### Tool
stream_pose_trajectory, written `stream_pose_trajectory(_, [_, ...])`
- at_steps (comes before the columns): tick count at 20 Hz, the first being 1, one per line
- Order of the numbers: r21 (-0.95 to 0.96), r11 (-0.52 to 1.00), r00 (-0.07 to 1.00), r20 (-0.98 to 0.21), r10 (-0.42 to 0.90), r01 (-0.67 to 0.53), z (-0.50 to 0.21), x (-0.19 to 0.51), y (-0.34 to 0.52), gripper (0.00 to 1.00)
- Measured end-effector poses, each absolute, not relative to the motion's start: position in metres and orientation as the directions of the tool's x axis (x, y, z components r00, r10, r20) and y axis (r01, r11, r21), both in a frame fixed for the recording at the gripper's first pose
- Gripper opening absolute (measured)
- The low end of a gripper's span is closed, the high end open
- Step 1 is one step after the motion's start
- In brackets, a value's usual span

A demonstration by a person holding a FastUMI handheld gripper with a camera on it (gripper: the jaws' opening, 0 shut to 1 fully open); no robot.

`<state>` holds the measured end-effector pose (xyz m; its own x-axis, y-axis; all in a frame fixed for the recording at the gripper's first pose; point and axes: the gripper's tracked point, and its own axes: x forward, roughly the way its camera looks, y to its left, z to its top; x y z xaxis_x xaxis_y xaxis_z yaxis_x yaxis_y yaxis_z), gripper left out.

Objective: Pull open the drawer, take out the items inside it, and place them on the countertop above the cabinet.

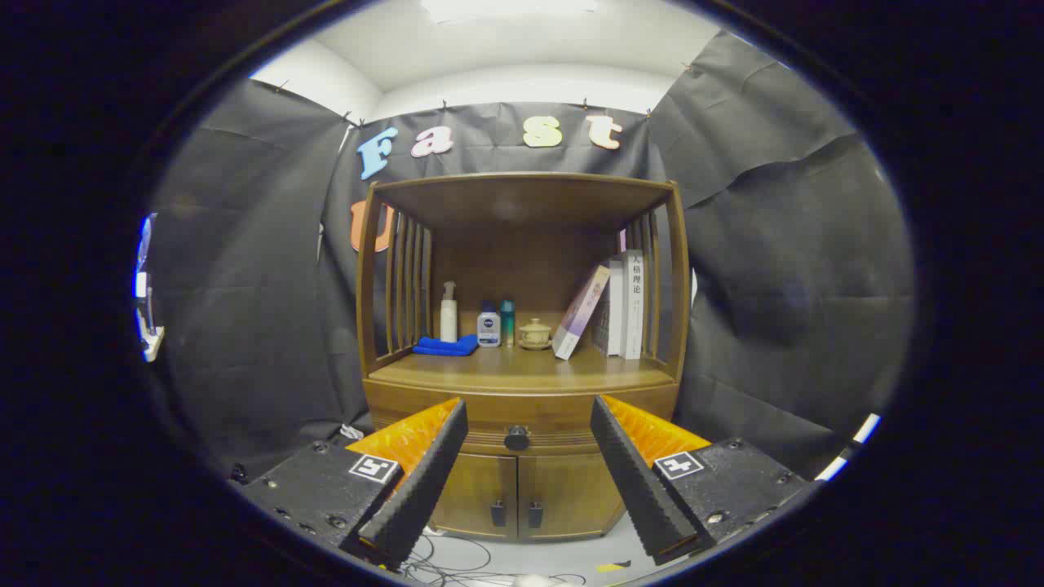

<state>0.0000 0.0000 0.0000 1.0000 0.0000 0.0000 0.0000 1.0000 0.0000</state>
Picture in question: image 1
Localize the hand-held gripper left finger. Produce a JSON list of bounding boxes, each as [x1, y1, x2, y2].
[[232, 397, 470, 572]]

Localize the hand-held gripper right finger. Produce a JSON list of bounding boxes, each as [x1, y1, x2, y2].
[[589, 395, 816, 567]]

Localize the wooden cabinet door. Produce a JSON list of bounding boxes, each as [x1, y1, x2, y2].
[[431, 454, 519, 541], [518, 454, 625, 539]]

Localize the wooden countertop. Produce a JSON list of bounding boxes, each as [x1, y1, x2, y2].
[[369, 346, 676, 396]]

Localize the brown wooden cabinet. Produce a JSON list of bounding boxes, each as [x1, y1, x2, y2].
[[355, 171, 692, 543]]

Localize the blue folded cloth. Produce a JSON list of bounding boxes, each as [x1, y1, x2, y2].
[[412, 334, 480, 357]]

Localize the dark patterned book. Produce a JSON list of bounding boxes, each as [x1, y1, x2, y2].
[[592, 285, 613, 355]]

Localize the white book with black lettering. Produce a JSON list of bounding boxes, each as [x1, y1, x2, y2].
[[624, 249, 645, 360]]

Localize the plain white book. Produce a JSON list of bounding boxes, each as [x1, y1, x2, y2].
[[608, 259, 627, 357]]

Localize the purple and white book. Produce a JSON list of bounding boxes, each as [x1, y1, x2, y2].
[[552, 265, 611, 361]]

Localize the white and blue equipment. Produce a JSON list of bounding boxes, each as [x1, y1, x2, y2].
[[135, 212, 166, 364]]

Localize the black floor cables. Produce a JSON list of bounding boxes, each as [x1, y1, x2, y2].
[[404, 530, 588, 587]]

